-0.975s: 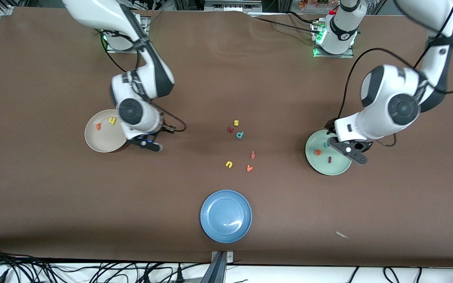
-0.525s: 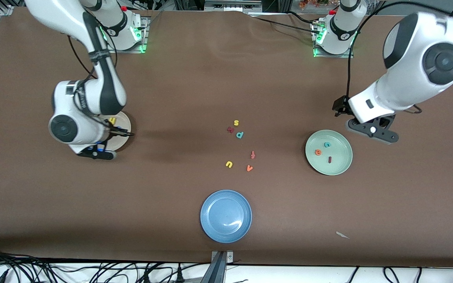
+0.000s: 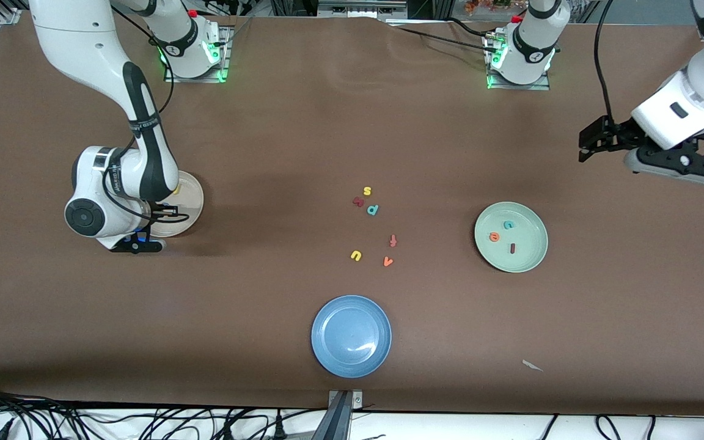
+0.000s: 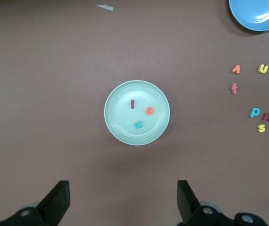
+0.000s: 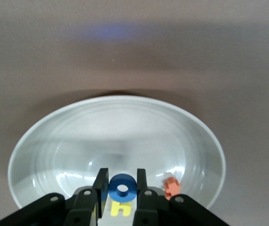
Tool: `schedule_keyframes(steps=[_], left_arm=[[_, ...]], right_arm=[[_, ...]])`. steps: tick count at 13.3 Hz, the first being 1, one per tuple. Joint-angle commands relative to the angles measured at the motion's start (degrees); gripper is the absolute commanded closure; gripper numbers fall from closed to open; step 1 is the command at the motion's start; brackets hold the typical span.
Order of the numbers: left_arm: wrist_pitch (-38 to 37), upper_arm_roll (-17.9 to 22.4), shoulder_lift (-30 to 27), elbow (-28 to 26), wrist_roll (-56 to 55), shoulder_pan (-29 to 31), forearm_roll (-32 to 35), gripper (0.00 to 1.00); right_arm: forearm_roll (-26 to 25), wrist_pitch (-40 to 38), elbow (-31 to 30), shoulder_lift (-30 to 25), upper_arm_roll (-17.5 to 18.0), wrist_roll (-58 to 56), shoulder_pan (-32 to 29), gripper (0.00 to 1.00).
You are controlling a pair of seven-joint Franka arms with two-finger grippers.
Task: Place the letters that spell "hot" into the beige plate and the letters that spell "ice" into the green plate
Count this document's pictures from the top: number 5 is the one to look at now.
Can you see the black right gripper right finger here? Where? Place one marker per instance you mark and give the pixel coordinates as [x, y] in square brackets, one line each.
[141, 181]

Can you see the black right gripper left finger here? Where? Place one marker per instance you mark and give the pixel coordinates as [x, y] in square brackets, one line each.
[103, 181]

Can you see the blue letter o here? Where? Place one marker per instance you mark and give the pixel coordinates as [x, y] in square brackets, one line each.
[115, 182]

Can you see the orange letter t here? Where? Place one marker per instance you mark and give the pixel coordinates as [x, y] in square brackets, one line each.
[172, 187]

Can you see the yellow letter h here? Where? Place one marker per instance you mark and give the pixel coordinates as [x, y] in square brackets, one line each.
[114, 210]

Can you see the beige brown plate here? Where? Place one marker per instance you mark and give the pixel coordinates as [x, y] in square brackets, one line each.
[115, 131]

